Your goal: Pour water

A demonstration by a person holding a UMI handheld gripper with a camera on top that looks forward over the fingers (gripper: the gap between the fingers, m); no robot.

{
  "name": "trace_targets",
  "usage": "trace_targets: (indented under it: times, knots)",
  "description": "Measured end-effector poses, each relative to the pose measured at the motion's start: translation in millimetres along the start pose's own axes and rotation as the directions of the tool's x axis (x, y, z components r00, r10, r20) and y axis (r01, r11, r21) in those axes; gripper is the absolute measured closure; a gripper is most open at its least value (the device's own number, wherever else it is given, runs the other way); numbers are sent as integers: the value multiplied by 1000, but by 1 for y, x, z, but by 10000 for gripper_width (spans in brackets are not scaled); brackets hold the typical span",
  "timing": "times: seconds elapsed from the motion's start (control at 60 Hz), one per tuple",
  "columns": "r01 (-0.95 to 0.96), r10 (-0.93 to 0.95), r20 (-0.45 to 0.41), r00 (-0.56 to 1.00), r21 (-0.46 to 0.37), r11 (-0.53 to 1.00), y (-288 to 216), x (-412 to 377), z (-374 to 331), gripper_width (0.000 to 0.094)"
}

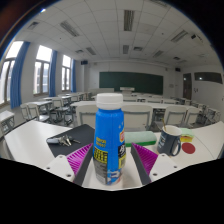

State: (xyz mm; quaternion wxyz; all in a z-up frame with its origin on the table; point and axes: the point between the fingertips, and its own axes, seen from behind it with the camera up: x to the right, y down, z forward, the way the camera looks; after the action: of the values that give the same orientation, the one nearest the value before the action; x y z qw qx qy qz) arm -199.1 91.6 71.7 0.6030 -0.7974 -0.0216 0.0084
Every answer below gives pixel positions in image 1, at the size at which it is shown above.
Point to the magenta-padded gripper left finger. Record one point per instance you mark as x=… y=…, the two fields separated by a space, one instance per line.
x=79 y=159

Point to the ceiling projector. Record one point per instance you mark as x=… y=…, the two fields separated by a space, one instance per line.
x=197 y=38

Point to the classroom window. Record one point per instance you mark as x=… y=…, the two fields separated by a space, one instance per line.
x=66 y=71
x=42 y=66
x=8 y=66

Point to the ceiling lights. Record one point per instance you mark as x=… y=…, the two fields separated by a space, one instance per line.
x=128 y=20

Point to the green and white box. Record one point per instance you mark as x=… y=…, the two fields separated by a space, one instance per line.
x=140 y=137

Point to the flat round red coaster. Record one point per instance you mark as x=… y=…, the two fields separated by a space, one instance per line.
x=188 y=148

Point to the dark blue mug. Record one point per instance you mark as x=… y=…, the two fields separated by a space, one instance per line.
x=167 y=143

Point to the white classroom desks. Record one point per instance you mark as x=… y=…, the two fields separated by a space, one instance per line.
x=146 y=106

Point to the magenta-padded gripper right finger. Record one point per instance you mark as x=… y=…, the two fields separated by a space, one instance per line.
x=146 y=158

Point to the blue white-capped drink bottle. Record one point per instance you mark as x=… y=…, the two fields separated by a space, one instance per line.
x=108 y=133

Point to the bunch of keys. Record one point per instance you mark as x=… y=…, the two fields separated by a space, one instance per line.
x=63 y=140

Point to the green chalkboard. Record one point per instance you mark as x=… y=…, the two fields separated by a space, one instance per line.
x=131 y=82

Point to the dark classroom door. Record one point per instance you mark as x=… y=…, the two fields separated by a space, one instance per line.
x=187 y=86

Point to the white classroom chairs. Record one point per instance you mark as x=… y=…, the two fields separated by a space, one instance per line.
x=136 y=116

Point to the dark interior wall window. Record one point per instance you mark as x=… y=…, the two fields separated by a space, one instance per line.
x=208 y=77

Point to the wooden stir stick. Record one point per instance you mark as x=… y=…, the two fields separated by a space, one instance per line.
x=164 y=124

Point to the black wall speaker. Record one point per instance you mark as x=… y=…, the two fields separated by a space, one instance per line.
x=177 y=69
x=84 y=62

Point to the black notebook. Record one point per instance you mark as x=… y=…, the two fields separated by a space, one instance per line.
x=80 y=133

